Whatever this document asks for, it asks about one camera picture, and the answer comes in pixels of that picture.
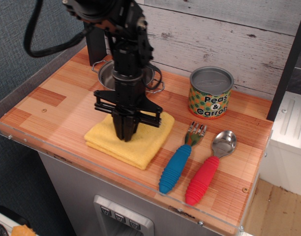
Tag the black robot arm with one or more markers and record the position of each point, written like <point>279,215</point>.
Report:
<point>125,26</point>

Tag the black vertical post right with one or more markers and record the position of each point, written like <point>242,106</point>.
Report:
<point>286,76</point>

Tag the grey toy fridge cabinet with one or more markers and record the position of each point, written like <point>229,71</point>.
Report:
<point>76,188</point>

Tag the small steel pot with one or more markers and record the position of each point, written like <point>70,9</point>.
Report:
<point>105,69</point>

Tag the silver dispenser button panel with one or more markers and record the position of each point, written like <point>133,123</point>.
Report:
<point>116,220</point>

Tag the black vertical post left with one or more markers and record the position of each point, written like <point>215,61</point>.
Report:
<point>96,45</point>

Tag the yellow cloth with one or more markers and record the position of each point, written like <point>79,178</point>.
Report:
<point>137,152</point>

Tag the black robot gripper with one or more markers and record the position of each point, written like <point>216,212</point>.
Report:
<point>128,106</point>

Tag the black vertical post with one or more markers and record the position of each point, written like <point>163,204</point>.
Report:
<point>286,76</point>
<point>96,45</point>

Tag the orange and black object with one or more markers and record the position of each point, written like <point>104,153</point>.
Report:
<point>12,224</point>

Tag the red handled spoon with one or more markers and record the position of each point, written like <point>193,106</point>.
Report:
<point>223,144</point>

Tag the peas and carrots can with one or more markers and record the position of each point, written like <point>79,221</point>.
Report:
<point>210,91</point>

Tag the blue handled fork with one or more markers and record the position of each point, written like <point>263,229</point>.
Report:
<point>173,170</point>

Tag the white plastic furniture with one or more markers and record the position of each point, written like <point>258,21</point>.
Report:
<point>281,164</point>

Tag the clear acrylic table guard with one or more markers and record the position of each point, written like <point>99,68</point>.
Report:
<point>52,111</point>

